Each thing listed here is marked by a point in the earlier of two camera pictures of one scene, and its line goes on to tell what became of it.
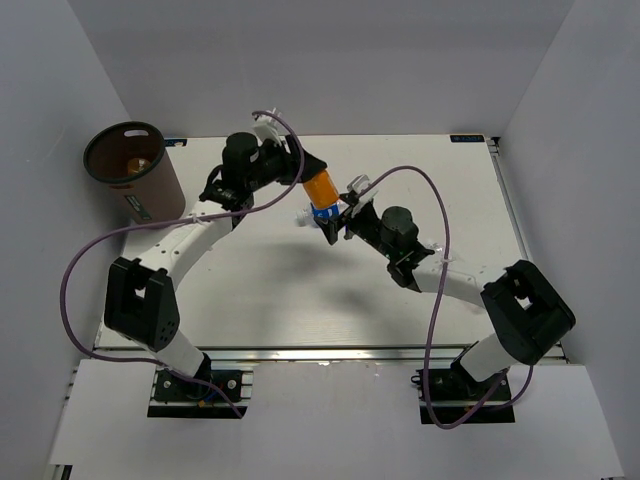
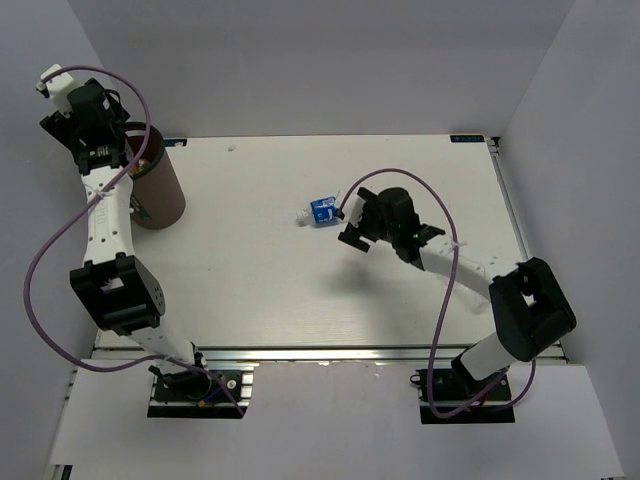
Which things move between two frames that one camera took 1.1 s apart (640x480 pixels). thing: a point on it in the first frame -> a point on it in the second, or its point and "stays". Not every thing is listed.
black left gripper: (289, 161) -> (65, 129)
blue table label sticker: (466, 138) stays
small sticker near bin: (176, 142) stays
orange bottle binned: (135, 165) stays
